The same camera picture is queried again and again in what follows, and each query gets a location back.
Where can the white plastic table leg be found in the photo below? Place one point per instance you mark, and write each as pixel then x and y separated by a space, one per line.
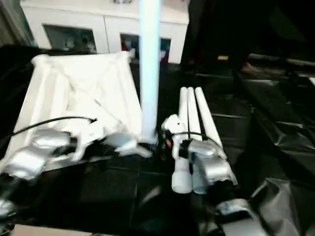
pixel 192 110
pixel 206 113
pixel 183 103
pixel 148 73

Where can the white plastic table top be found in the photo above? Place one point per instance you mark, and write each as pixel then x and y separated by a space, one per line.
pixel 86 86

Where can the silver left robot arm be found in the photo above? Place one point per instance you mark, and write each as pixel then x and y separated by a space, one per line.
pixel 29 157

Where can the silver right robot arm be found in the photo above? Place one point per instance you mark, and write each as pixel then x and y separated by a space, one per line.
pixel 211 162

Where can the black table mat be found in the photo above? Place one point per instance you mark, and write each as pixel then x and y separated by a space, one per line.
pixel 270 147

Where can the white glass-door cabinet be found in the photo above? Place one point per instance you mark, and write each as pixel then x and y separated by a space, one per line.
pixel 98 22

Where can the long black pole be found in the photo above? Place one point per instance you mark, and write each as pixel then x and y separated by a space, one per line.
pixel 280 61

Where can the black fabric covered furniture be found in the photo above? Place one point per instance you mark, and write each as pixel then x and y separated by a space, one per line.
pixel 246 24

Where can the grey curtain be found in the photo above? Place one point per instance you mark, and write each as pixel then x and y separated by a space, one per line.
pixel 9 22

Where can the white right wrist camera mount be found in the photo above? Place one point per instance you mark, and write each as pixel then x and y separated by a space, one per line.
pixel 173 125

